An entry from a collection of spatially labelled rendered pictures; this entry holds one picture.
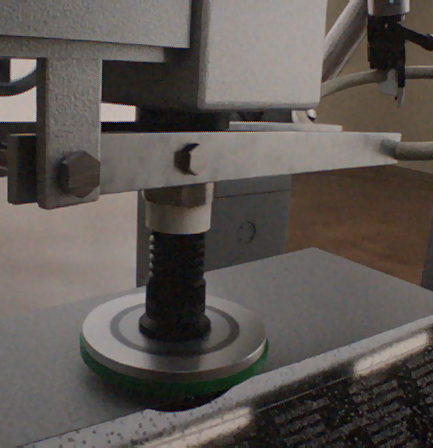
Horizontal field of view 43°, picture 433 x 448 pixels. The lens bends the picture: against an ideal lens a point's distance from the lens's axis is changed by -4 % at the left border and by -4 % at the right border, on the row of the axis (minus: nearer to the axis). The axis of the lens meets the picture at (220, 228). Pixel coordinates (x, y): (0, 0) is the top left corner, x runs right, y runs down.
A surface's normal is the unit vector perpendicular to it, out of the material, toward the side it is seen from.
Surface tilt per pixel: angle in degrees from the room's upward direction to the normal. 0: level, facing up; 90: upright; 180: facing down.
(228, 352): 0
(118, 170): 90
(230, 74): 90
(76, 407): 0
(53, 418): 0
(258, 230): 90
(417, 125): 90
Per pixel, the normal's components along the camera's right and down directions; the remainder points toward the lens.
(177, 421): 0.44, -0.51
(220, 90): 0.76, 0.22
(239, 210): 0.60, 0.25
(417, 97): -0.80, 0.12
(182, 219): 0.19, 0.27
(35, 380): 0.06, -0.96
